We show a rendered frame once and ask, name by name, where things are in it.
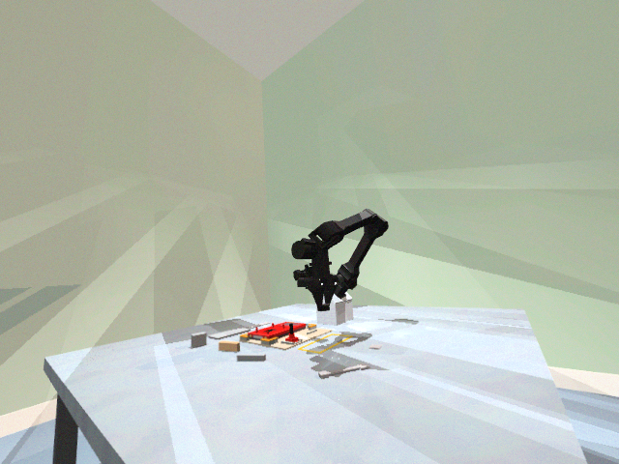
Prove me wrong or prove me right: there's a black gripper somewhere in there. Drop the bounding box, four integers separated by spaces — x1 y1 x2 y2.
297 258 343 309

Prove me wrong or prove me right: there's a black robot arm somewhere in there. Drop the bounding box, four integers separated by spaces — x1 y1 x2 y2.
291 209 389 299

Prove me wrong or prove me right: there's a tan rectangular block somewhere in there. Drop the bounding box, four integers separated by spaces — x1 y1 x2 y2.
219 341 240 352

